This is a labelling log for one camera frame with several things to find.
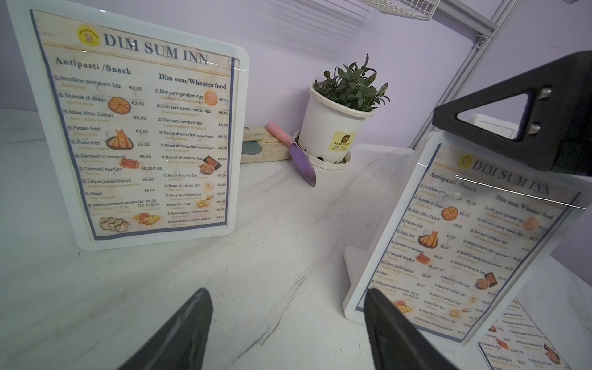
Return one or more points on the dim sum menu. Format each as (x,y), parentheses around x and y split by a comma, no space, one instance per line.
(467,240)
(514,342)
(148,126)

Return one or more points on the white acrylic menu holder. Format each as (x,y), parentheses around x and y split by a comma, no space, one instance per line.
(20,14)
(462,245)
(496,126)

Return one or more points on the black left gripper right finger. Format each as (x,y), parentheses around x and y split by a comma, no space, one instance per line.
(395,343)

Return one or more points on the white wire wall basket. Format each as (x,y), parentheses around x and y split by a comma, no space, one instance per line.
(411,9)

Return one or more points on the beige oven mitt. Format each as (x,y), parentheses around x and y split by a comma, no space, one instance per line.
(260,146)

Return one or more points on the aluminium frame profiles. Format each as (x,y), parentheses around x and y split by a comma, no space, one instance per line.
(485,30)

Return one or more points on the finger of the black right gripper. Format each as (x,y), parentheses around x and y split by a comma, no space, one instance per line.
(552,106)

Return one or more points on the potted green plant white pot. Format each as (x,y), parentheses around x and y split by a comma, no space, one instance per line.
(339,104)

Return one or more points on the purple silicone spatula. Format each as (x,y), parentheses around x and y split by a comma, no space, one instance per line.
(299,157)

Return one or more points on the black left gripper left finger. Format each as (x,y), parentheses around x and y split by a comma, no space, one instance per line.
(181,342)

